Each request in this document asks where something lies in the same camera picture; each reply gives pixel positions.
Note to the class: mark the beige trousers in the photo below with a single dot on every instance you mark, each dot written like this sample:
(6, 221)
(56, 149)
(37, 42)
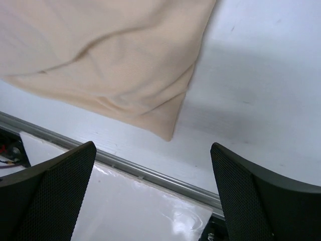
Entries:
(131, 61)

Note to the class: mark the aluminium table edge rail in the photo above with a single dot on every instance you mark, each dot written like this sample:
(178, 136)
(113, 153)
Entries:
(16, 125)

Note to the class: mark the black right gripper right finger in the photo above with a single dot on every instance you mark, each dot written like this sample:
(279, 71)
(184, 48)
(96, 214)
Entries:
(259, 204)

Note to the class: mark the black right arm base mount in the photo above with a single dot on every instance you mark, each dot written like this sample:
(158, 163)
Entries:
(215, 230)

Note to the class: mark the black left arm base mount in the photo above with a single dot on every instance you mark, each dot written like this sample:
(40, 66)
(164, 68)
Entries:
(13, 153)

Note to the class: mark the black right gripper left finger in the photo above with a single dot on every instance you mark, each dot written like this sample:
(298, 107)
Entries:
(43, 202)

